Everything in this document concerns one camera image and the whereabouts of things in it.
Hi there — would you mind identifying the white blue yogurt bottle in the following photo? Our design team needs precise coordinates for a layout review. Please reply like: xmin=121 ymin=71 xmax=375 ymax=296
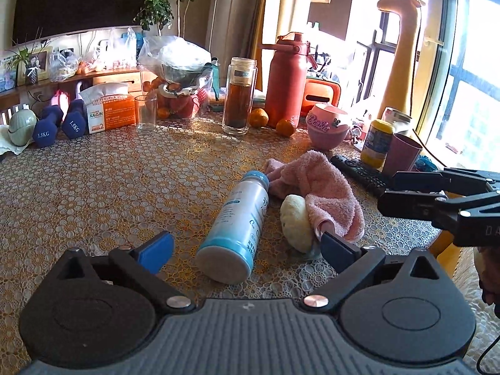
xmin=195 ymin=170 xmax=269 ymax=284

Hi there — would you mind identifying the pink fluffy towel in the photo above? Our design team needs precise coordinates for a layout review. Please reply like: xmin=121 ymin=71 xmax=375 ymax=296
xmin=264 ymin=150 xmax=365 ymax=242

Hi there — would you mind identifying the right hand on gripper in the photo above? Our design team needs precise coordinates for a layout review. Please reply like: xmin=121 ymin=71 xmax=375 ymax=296
xmin=474 ymin=247 xmax=500 ymax=317

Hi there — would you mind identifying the mauve plastic cup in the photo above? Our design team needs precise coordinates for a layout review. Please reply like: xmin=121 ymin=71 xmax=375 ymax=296
xmin=382 ymin=133 xmax=423 ymax=177

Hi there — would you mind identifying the black remote control left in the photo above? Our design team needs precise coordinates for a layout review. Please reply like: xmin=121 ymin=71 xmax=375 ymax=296
xmin=330 ymin=154 xmax=391 ymax=198

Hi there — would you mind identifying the yellow lid white jar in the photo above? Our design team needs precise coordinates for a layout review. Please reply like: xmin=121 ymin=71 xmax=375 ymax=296
xmin=360 ymin=119 xmax=393 ymax=168

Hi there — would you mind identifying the metal tin can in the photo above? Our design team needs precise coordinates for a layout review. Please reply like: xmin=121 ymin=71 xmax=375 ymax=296
xmin=382 ymin=107 xmax=412 ymax=136

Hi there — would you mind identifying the cream round sponge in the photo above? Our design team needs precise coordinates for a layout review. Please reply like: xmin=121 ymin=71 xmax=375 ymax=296
xmin=280 ymin=195 xmax=315 ymax=254

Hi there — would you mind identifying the yellow giraffe toy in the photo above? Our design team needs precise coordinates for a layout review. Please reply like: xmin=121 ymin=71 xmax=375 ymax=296
xmin=377 ymin=0 xmax=425 ymax=119

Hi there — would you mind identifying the pink Barbie bowl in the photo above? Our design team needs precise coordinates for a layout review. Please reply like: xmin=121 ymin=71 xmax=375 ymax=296
xmin=306 ymin=102 xmax=352 ymax=151

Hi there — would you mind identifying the orange near thermos right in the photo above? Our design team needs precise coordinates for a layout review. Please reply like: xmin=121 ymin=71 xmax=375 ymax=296
xmin=275 ymin=119 xmax=296 ymax=138

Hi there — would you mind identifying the orange thermos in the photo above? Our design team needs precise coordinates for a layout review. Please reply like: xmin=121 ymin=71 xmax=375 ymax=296
xmin=275 ymin=119 xmax=296 ymax=138
xmin=248 ymin=108 xmax=269 ymax=128

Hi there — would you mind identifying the red thermos bottle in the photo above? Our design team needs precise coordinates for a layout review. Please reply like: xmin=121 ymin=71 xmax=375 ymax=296
xmin=259 ymin=31 xmax=317 ymax=129

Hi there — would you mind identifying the blue dumbbell right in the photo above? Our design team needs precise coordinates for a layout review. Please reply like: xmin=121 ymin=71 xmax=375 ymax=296
xmin=61 ymin=98 xmax=87 ymax=139

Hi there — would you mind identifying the blue dumbbell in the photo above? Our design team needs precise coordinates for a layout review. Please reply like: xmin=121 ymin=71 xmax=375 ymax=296
xmin=61 ymin=98 xmax=87 ymax=139
xmin=32 ymin=105 xmax=63 ymax=147

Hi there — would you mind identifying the orange near thermos left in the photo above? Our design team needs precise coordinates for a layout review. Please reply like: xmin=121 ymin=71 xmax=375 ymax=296
xmin=248 ymin=108 xmax=269 ymax=128

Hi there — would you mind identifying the empty drinking glass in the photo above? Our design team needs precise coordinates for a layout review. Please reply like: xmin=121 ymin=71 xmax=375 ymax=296
xmin=135 ymin=94 xmax=157 ymax=131

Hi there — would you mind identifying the orange white tissue box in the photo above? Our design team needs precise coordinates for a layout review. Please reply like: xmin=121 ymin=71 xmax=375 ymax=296
xmin=80 ymin=83 xmax=136 ymax=134

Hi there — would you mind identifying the blue dumbbell left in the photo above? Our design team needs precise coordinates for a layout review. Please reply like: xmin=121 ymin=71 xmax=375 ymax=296
xmin=32 ymin=105 xmax=63 ymax=147

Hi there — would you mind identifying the pale green round object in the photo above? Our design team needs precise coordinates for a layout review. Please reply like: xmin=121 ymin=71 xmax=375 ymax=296
xmin=7 ymin=109 xmax=37 ymax=147

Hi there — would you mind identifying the glass tea bottle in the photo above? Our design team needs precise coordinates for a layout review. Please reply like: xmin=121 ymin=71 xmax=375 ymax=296
xmin=222 ymin=57 xmax=258 ymax=136

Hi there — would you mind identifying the plastic bag of fruit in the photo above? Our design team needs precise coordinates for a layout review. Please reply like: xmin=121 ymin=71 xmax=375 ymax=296
xmin=138 ymin=36 xmax=218 ymax=120

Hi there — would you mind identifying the framed photo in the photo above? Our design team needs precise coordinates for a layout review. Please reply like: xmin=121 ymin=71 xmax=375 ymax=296
xmin=17 ymin=47 xmax=53 ymax=86

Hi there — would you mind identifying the green potted tree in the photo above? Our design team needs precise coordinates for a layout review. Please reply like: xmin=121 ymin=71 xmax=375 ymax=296
xmin=134 ymin=0 xmax=195 ymax=37

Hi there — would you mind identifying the black television screen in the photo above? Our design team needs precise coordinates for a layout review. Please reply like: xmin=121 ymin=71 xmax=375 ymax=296
xmin=12 ymin=0 xmax=145 ymax=43

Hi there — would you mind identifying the orange handled case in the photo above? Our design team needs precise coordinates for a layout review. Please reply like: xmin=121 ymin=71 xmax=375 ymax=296
xmin=300 ymin=78 xmax=342 ymax=117

